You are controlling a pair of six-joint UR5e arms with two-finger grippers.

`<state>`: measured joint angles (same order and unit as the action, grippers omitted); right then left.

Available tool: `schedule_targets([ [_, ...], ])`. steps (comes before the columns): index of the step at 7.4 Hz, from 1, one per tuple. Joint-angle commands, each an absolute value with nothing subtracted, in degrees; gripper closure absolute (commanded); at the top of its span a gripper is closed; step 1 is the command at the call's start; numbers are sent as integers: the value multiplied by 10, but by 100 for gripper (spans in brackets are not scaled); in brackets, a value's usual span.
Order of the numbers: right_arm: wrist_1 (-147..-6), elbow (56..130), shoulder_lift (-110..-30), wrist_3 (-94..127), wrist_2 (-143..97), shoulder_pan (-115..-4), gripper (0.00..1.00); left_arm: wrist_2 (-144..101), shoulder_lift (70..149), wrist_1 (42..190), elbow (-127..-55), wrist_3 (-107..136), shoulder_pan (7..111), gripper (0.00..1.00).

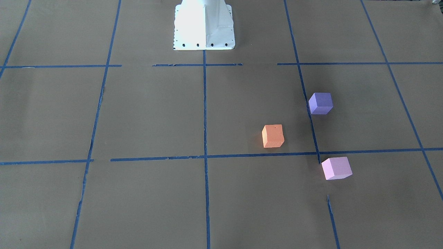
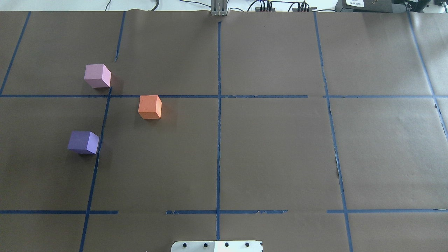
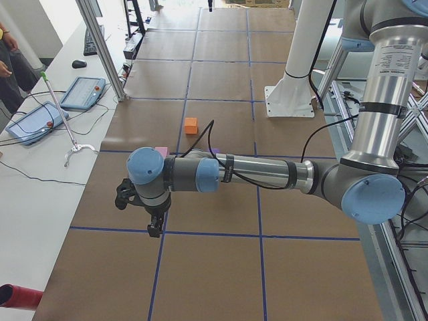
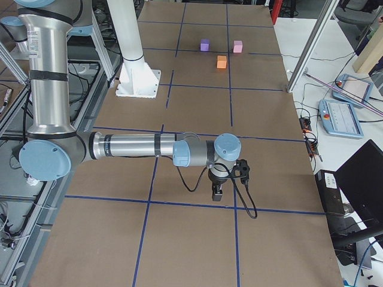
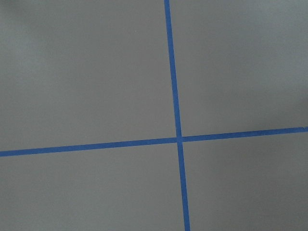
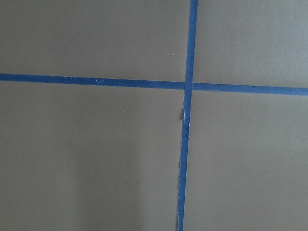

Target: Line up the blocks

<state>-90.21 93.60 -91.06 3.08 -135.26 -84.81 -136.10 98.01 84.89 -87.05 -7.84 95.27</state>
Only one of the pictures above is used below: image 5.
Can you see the blue tape strip crosswise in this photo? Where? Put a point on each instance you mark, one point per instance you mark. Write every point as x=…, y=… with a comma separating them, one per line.
x=119, y=144

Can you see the brown paper table cover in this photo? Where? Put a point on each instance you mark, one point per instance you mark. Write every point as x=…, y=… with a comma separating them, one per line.
x=78, y=72

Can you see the blue tape strip lengthwise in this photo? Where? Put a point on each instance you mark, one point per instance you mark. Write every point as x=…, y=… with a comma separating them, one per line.
x=176, y=106

